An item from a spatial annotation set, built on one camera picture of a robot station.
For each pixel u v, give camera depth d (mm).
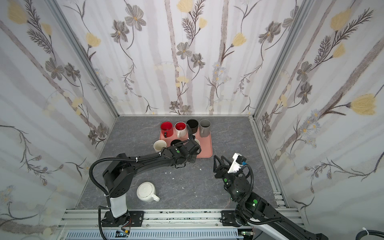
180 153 656
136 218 732
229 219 733
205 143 1029
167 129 1075
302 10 700
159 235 703
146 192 749
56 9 683
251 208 536
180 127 1063
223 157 711
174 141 932
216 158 675
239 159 602
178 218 754
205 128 1010
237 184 521
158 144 930
